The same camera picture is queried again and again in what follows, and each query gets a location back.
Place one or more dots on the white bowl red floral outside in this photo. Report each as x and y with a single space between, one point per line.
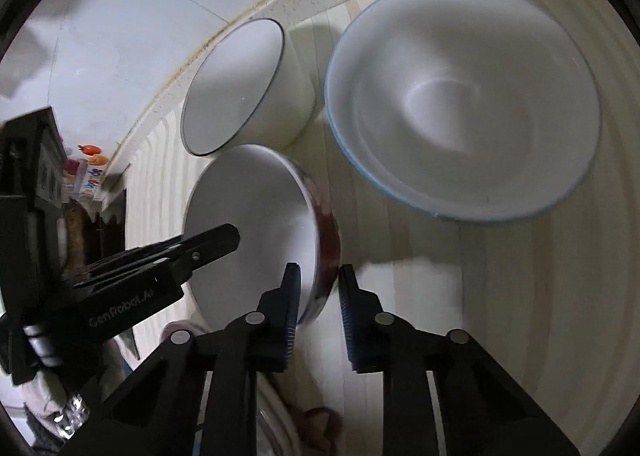
281 217

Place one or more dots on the colourful cartoon wall sticker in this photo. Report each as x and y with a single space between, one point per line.
85 168

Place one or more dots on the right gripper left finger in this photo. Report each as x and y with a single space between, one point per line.
258 341

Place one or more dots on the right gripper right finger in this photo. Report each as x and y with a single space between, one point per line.
380 341

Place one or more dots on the white bowl blue floral pattern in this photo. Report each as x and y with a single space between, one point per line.
471 110

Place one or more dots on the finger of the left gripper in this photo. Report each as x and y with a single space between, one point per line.
197 251

